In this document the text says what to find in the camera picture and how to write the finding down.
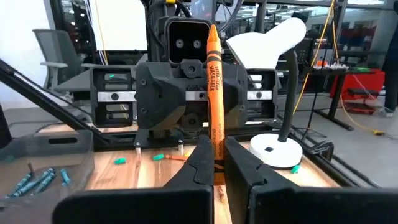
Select yellow cable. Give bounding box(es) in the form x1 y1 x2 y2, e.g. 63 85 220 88
292 0 386 136

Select white gooseneck desk lamp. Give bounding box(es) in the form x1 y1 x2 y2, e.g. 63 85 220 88
226 17 308 169

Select grey office chair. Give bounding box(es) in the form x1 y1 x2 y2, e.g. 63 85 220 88
32 28 86 91

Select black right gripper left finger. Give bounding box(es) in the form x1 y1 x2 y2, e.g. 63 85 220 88
52 134 215 224

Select black frame clamp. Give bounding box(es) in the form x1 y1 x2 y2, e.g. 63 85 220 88
308 139 336 162

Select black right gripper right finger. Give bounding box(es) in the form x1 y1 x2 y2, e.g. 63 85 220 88
224 136 398 224

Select grey translucent plastic tray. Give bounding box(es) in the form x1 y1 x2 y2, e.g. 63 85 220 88
0 129 96 224

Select black table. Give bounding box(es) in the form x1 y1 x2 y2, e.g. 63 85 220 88
306 65 377 131

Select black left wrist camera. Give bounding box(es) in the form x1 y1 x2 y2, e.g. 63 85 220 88
164 16 213 67

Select person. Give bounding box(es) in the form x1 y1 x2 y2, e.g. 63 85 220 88
383 29 398 116

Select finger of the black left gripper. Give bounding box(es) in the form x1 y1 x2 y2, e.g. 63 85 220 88
224 63 248 128
136 62 187 129

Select white board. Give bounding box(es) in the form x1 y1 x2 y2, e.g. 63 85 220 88
89 0 148 52

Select red cabinet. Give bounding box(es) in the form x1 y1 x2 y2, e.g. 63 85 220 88
328 68 387 116

